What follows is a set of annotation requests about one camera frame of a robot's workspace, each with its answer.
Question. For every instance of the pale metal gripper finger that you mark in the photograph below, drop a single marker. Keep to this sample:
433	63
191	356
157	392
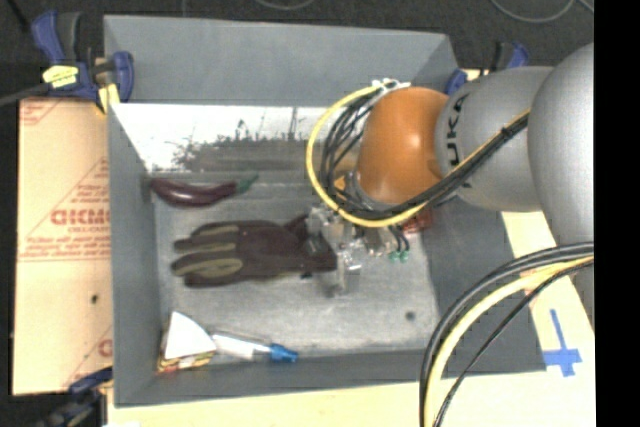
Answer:
352	276
330	282

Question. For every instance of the red-brown packet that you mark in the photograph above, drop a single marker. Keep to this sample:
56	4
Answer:
417	224

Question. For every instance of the dark purple glove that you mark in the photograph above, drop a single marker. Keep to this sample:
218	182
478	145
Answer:
250	250

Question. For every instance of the white tube with blue cap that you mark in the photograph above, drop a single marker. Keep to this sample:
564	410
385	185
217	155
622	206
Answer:
240	346

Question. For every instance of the purple toy eggplant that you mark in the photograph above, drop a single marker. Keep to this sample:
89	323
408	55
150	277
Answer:
192	194

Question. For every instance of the white triangular toy sandwich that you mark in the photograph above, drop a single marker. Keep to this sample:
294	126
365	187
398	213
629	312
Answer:
185	340

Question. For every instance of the grey metal bin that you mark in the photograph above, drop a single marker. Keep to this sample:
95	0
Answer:
260	65

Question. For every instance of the brown cardboard board, red print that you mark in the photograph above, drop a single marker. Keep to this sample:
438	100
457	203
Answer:
60	215

